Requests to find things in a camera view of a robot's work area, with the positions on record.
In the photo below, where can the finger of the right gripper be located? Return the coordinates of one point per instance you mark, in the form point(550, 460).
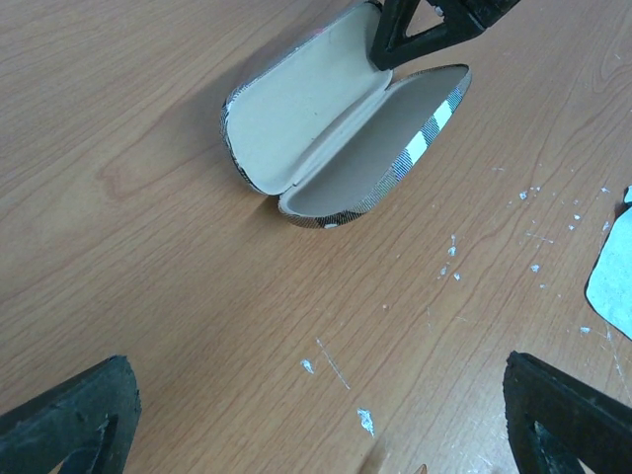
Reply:
point(461, 20)

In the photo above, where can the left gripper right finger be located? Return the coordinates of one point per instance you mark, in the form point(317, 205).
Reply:
point(558, 424)

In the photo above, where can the brown fabric sunglasses pouch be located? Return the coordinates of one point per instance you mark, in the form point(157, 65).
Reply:
point(327, 133)

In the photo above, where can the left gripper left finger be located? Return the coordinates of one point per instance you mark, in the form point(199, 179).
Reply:
point(85, 424)

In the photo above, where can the light blue cleaning cloth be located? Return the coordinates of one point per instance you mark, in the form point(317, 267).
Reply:
point(609, 286)

